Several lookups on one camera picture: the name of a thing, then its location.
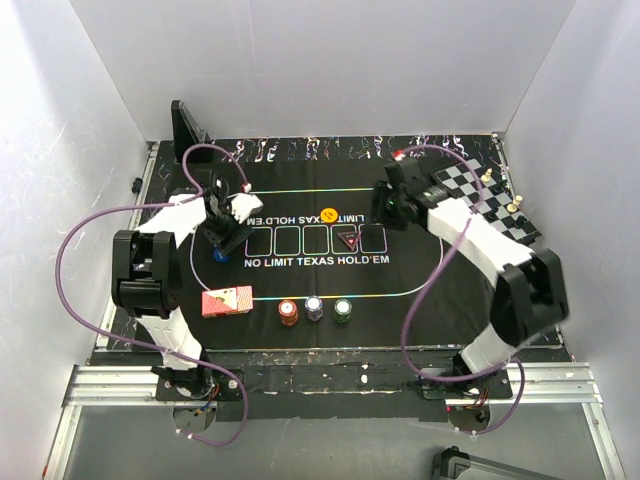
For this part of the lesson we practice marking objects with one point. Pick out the black silver chess board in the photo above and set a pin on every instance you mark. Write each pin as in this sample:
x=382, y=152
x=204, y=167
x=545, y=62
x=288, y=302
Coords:
x=516, y=226

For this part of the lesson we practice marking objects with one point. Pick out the blue round blind button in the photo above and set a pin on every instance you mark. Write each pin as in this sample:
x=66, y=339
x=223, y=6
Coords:
x=219, y=257

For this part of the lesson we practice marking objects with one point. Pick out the black case bottom corner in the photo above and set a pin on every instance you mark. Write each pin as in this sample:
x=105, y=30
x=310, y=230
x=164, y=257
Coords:
x=452, y=463

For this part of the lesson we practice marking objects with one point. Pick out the red playing card deck box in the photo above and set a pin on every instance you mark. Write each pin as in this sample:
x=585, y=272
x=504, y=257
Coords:
x=227, y=301

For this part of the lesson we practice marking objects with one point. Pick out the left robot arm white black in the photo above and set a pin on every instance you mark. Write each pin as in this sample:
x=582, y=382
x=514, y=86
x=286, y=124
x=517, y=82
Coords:
x=147, y=275

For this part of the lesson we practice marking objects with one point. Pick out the green poker chip stack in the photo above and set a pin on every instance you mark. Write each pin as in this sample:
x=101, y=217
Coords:
x=342, y=310

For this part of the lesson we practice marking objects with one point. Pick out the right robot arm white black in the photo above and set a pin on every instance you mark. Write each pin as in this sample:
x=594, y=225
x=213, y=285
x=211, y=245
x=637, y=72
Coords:
x=529, y=293

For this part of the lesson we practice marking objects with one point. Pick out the black card shoe holder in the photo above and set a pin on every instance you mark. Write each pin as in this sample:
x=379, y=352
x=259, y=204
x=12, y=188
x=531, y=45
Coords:
x=186, y=130

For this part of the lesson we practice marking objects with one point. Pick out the black triangular dealer button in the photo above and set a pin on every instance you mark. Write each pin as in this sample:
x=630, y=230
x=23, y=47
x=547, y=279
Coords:
x=350, y=239

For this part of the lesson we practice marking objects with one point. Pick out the white chess piece tall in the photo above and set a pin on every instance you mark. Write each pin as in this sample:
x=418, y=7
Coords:
x=487, y=176

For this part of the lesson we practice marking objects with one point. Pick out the black chess piece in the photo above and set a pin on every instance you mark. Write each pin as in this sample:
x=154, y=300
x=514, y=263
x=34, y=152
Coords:
x=500, y=186

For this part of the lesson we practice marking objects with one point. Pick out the blue poker chip stack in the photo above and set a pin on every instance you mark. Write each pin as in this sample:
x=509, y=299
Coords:
x=314, y=308

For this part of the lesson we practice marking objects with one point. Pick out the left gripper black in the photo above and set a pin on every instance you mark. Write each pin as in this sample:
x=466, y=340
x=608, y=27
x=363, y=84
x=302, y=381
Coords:
x=227, y=241

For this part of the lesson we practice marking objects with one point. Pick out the yellow round blind button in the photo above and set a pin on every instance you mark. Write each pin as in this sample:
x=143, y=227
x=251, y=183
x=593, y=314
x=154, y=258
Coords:
x=329, y=215

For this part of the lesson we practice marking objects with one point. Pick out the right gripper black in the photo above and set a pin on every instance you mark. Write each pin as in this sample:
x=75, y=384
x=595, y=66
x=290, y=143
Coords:
x=380, y=192

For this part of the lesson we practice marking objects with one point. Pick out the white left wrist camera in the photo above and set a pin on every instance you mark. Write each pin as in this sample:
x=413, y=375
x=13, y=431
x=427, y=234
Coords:
x=243, y=206

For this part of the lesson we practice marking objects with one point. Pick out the red poker chip stack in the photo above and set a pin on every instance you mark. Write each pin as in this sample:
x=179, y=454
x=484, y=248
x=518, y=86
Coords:
x=288, y=312

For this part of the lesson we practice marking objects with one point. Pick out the black poker felt mat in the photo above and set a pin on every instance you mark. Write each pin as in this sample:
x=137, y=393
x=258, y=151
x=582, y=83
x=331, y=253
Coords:
x=292, y=254

